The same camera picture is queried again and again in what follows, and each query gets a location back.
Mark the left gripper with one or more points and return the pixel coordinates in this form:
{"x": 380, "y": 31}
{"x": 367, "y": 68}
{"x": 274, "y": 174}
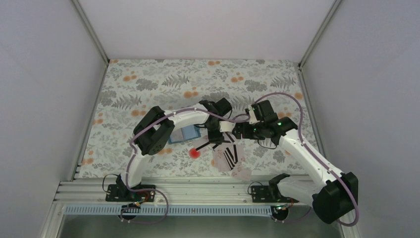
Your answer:
{"x": 214, "y": 139}

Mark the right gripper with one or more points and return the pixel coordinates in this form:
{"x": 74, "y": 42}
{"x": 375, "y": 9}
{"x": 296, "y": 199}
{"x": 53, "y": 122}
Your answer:
{"x": 241, "y": 131}

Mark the teal card holder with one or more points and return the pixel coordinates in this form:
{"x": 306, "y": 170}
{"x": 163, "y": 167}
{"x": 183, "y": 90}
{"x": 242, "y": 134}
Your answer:
{"x": 184, "y": 134}

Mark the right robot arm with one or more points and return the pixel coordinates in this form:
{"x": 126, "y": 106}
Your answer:
{"x": 331, "y": 193}

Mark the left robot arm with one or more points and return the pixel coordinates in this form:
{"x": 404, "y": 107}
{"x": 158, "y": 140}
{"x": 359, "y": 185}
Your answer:
{"x": 152, "y": 133}

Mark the black striped card pile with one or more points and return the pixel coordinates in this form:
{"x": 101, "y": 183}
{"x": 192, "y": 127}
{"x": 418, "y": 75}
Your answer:
{"x": 224, "y": 156}

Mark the floral table mat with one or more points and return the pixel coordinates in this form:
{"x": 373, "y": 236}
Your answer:
{"x": 132, "y": 87}

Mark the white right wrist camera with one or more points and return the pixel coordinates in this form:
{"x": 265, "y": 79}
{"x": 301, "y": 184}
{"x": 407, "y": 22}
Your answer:
{"x": 251, "y": 113}

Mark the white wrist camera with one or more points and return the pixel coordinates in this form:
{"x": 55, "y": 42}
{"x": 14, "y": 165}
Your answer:
{"x": 226, "y": 126}
{"x": 251, "y": 113}

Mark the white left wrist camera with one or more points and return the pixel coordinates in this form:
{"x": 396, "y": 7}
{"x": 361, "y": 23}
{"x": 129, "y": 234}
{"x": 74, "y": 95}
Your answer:
{"x": 226, "y": 126}

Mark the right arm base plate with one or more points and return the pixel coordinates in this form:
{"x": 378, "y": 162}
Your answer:
{"x": 267, "y": 194}

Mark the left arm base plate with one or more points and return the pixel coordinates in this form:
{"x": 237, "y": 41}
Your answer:
{"x": 115, "y": 193}

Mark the aluminium rail frame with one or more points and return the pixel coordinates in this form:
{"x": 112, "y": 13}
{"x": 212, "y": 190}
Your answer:
{"x": 178, "y": 191}

